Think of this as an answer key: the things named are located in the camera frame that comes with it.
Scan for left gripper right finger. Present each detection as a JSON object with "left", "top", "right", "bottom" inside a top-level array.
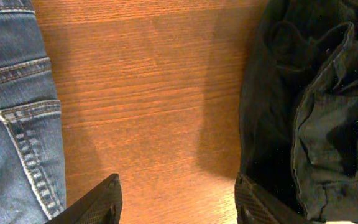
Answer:
[{"left": 234, "top": 174, "right": 312, "bottom": 224}]

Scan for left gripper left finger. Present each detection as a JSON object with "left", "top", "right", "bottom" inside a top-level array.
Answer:
[{"left": 46, "top": 174, "right": 123, "bottom": 224}]

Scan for black trousers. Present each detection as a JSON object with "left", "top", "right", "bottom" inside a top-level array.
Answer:
[{"left": 239, "top": 0, "right": 358, "bottom": 223}]

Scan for folded blue denim jeans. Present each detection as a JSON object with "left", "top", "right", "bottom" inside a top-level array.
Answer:
[{"left": 0, "top": 0, "right": 66, "bottom": 223}]

